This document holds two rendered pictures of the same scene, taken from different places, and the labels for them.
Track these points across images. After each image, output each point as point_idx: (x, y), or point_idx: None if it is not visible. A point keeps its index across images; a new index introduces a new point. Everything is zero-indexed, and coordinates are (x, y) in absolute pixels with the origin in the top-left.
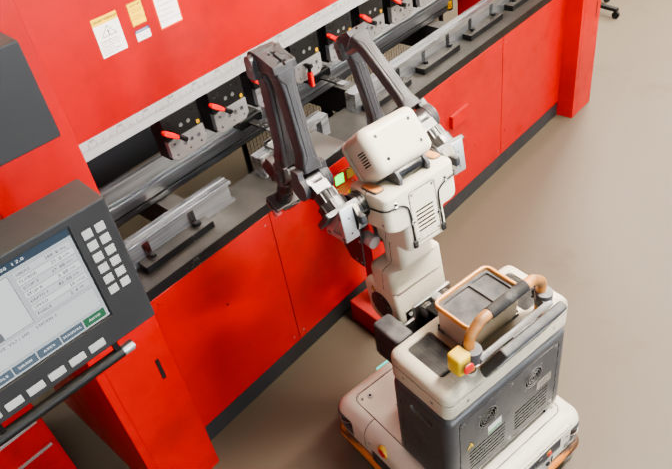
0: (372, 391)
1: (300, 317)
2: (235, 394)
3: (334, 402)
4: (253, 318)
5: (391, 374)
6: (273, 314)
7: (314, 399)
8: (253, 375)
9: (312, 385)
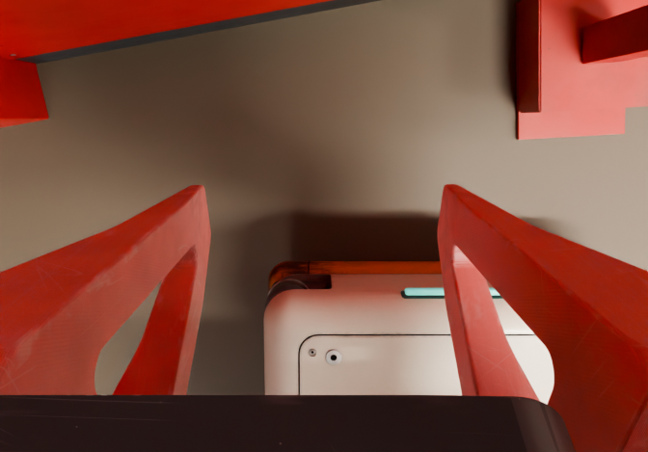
0: (345, 352)
1: None
2: (124, 36)
3: (320, 173)
4: None
5: (415, 346)
6: None
7: (291, 135)
8: (187, 22)
9: (311, 101)
